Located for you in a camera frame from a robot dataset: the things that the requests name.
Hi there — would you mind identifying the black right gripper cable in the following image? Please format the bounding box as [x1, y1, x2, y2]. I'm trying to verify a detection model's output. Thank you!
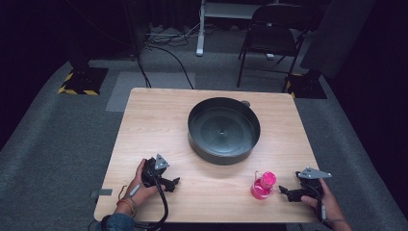
[311, 183, 348, 223]

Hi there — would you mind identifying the grey tape strip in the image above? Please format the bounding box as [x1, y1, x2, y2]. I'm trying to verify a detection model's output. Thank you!
[89, 188, 114, 198]

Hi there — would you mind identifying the black floor cable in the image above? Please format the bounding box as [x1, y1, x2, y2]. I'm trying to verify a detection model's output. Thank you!
[144, 43, 195, 90]
[136, 54, 152, 89]

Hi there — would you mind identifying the grey floor mat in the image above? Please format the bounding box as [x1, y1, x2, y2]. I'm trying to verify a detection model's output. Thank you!
[105, 70, 196, 114]

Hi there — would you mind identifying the person's left hand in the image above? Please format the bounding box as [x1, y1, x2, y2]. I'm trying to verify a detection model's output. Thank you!
[122, 158, 166, 210]

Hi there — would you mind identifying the white desk frame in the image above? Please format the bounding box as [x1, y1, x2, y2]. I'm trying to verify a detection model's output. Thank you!
[195, 0, 268, 58]

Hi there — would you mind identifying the glass flask with pink liquid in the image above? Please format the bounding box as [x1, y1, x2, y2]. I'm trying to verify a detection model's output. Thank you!
[249, 170, 278, 201]

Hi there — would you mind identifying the round dark metal pan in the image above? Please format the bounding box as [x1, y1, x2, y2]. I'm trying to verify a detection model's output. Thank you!
[187, 96, 262, 167]

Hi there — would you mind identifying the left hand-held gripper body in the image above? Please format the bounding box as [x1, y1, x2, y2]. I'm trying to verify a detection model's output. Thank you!
[140, 153, 171, 190]

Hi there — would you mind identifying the black yellow striped base plate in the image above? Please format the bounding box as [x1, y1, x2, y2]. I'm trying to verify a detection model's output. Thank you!
[57, 66, 110, 96]
[282, 72, 328, 100]

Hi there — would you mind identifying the grey padded panel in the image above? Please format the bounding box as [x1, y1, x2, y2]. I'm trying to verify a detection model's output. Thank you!
[299, 0, 377, 80]

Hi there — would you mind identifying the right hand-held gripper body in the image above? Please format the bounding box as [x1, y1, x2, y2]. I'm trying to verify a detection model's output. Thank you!
[294, 166, 333, 200]

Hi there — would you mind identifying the person's right hand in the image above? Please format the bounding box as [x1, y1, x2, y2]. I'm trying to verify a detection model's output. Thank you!
[300, 177, 347, 223]

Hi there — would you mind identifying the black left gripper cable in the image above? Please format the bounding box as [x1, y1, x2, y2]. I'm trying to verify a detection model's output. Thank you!
[134, 172, 170, 231]

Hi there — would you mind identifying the bundle of floor cables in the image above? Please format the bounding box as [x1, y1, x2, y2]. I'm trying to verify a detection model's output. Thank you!
[143, 22, 203, 49]

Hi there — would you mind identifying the orange bracelet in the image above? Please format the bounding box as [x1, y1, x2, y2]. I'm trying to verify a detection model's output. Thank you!
[115, 197, 138, 217]

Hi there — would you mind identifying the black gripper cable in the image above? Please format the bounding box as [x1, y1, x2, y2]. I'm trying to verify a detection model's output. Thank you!
[134, 172, 170, 231]
[311, 183, 348, 223]

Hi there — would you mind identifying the black folding chair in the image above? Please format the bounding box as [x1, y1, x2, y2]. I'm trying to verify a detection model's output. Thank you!
[236, 2, 319, 94]

